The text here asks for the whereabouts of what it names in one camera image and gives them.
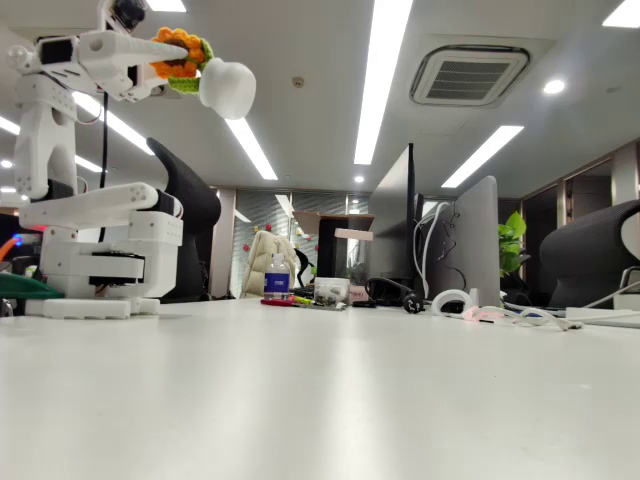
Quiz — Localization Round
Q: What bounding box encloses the crochet sunflower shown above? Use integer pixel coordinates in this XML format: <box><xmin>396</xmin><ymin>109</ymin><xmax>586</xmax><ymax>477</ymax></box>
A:
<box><xmin>149</xmin><ymin>27</ymin><xmax>258</xmax><ymax>122</ymax></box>

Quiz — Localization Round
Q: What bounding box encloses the beige padded jacket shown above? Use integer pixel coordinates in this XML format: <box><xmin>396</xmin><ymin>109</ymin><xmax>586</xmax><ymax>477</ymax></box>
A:
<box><xmin>241</xmin><ymin>230</ymin><xmax>302</xmax><ymax>301</ymax></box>

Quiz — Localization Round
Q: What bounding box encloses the brown cardboard box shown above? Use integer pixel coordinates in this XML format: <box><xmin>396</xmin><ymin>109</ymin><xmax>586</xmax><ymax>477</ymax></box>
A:
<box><xmin>292</xmin><ymin>210</ymin><xmax>375</xmax><ymax>237</ymax></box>

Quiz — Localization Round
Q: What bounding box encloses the clear water bottle blue label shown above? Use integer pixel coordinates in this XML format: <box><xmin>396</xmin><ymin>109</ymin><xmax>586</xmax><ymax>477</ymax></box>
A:
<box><xmin>263</xmin><ymin>252</ymin><xmax>292</xmax><ymax>302</ymax></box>

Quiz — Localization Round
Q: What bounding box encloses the long ceiling strip light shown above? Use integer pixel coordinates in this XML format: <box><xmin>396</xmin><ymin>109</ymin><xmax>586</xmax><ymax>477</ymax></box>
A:
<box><xmin>353</xmin><ymin>0</ymin><xmax>415</xmax><ymax>166</ymax></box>

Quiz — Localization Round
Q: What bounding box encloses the clear plastic container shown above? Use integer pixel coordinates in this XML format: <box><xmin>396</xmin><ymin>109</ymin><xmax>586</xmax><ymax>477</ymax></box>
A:
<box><xmin>313</xmin><ymin>277</ymin><xmax>351</xmax><ymax>307</ymax></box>

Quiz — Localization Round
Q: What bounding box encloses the computer monitor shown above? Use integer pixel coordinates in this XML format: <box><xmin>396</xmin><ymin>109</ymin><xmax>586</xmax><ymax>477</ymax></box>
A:
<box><xmin>368</xmin><ymin>143</ymin><xmax>426</xmax><ymax>296</ymax></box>

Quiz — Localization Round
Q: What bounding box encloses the ceiling air conditioner vent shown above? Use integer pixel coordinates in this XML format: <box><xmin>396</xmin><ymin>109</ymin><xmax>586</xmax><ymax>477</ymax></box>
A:
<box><xmin>409</xmin><ymin>44</ymin><xmax>531</xmax><ymax>107</ymax></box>

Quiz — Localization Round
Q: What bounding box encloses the grey desk partition panel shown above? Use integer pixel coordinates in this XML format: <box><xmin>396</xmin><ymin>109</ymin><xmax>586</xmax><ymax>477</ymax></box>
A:
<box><xmin>427</xmin><ymin>175</ymin><xmax>501</xmax><ymax>309</ymax></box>

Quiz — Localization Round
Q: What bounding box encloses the green leafy plant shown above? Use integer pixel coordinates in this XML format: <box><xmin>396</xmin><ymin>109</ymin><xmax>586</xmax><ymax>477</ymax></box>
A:
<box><xmin>498</xmin><ymin>210</ymin><xmax>529</xmax><ymax>278</ymax></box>

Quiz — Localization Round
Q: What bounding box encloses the black mesh office chair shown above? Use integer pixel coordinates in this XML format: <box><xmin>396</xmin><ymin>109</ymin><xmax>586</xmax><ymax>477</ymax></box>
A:
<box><xmin>538</xmin><ymin>199</ymin><xmax>640</xmax><ymax>310</ymax></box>

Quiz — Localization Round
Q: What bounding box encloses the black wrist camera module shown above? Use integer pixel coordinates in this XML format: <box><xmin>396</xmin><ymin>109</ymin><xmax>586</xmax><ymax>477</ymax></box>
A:
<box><xmin>97</xmin><ymin>0</ymin><xmax>149</xmax><ymax>36</ymax></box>

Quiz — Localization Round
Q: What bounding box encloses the black camera cable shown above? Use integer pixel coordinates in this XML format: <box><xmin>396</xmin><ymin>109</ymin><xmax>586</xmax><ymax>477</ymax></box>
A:
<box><xmin>98</xmin><ymin>92</ymin><xmax>110</xmax><ymax>244</ymax></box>

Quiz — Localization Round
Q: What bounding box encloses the orange cable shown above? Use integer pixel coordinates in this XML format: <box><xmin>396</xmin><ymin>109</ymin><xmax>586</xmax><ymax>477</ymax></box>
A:
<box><xmin>0</xmin><ymin>234</ymin><xmax>24</xmax><ymax>262</ymax></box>

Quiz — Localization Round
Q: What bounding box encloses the black looped power cable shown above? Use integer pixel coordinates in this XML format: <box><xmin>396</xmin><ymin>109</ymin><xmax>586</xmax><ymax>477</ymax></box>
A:
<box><xmin>364</xmin><ymin>277</ymin><xmax>417</xmax><ymax>302</ymax></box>

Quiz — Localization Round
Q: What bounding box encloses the white hanging cable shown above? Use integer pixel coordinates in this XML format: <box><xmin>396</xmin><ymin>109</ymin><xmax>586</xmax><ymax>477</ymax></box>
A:
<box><xmin>413</xmin><ymin>202</ymin><xmax>452</xmax><ymax>301</ymax></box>

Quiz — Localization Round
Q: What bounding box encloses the white ring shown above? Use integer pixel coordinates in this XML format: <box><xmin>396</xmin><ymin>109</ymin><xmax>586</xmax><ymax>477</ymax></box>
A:
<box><xmin>430</xmin><ymin>288</ymin><xmax>480</xmax><ymax>315</ymax></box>

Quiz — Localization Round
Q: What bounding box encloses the white cable pile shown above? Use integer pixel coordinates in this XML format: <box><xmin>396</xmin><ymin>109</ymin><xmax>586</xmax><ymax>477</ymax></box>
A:
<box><xmin>462</xmin><ymin>304</ymin><xmax>585</xmax><ymax>333</ymax></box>

